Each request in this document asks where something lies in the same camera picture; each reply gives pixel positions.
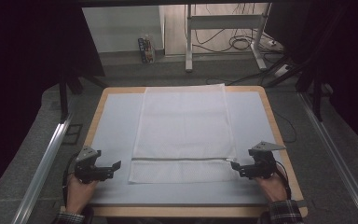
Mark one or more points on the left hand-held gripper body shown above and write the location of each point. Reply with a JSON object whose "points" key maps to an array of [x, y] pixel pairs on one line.
{"points": [[88, 172]]}

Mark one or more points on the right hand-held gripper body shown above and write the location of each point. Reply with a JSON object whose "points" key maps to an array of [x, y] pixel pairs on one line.
{"points": [[262, 166]]}

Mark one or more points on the white mesh laundry bag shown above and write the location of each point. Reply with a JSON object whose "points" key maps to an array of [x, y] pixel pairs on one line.
{"points": [[183, 124]]}

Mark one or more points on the person's left hand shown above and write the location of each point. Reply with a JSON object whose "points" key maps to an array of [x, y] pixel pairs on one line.
{"points": [[78, 194]]}

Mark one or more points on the person's right hand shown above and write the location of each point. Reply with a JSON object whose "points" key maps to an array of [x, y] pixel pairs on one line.
{"points": [[273, 188]]}

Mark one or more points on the pale blue table mat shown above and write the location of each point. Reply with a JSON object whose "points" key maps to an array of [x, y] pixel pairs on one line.
{"points": [[118, 124]]}

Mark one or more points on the wooden-framed work board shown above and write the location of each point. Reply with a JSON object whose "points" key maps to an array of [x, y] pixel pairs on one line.
{"points": [[180, 211]]}

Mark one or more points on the black stand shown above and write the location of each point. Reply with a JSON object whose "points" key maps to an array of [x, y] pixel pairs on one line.
{"points": [[63, 99], [317, 99]]}

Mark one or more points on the white power strip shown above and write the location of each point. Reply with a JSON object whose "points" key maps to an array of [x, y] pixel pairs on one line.
{"points": [[282, 71]]}

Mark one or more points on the black curtain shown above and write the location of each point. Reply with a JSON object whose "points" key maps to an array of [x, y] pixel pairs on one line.
{"points": [[338, 56], [28, 77]]}

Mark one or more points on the pack of bottles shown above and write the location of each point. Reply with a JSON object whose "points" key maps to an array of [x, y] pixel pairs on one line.
{"points": [[146, 49]]}

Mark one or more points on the black square floor frame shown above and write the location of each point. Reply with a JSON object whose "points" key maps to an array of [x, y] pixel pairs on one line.
{"points": [[72, 134]]}

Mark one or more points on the aluminium floor rail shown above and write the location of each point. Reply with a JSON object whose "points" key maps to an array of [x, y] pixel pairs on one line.
{"points": [[338, 155], [42, 168]]}

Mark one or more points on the white metal desk frame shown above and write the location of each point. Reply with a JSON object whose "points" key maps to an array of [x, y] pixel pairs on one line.
{"points": [[223, 21]]}

